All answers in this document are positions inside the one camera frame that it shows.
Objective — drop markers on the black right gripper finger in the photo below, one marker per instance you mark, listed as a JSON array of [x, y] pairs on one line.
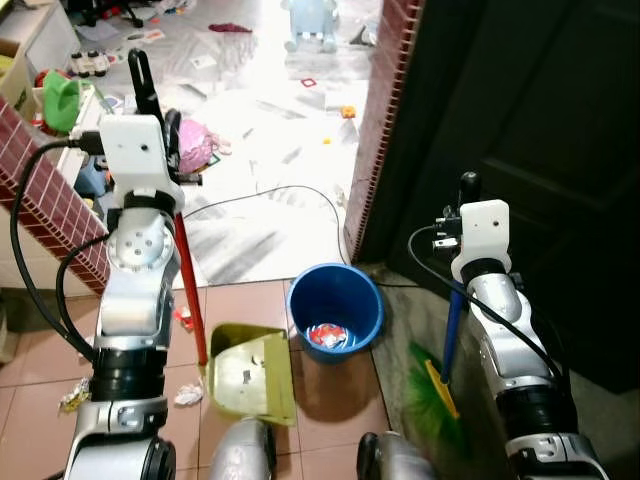
[[469, 188]]

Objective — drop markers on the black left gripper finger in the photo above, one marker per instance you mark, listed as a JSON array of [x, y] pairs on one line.
[[145, 85], [173, 130]]

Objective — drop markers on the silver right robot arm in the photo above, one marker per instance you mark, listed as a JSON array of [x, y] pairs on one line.
[[510, 340]]

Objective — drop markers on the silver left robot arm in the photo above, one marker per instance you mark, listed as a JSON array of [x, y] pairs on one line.
[[130, 300]]

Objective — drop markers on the pink soft bag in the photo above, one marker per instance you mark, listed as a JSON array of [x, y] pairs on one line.
[[198, 145]]

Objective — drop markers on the white toy car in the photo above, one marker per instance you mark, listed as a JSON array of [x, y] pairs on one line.
[[90, 63]]

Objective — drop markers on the dark wooden door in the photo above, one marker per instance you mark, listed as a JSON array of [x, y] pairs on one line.
[[520, 150]]

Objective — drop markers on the black chair base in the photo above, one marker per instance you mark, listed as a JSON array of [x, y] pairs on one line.
[[105, 10]]

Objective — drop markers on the green plastic container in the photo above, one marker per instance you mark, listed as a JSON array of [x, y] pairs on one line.
[[62, 105]]

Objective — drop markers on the dark red cloth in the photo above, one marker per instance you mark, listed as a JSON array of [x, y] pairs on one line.
[[230, 27]]

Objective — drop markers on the white cabinet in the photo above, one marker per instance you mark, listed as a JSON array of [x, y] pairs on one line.
[[45, 35]]

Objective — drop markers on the blue plastic bucket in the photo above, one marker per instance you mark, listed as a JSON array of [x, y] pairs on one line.
[[345, 290]]

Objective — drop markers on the small orange toy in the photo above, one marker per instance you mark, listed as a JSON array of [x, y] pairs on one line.
[[347, 111]]

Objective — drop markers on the small red paper scrap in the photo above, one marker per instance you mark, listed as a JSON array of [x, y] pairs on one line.
[[184, 317]]

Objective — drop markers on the red white rubbish wrapper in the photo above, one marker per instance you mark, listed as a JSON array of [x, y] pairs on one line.
[[328, 336]]

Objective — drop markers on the light blue plastic toy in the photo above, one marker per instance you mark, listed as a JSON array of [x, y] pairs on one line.
[[310, 25]]

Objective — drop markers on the white crumpled paper scrap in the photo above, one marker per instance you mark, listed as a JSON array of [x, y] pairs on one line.
[[188, 394]]

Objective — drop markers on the silver right robot leg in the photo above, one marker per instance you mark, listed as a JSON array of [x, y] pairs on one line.
[[395, 460]]

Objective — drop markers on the silver robot leg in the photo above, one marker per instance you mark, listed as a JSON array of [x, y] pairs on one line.
[[395, 460], [243, 455]]

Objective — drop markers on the yellowish crumpled wrapper scrap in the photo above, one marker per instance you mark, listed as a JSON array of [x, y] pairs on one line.
[[74, 397]]

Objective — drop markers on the silver left robot leg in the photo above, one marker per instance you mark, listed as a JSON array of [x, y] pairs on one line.
[[243, 455]]

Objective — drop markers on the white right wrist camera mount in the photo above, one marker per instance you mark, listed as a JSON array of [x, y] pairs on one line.
[[482, 235]]

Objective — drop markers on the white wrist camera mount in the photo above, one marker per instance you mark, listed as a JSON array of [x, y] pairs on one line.
[[135, 150], [482, 235]]

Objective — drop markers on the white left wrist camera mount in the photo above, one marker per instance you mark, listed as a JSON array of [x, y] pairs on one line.
[[135, 150]]

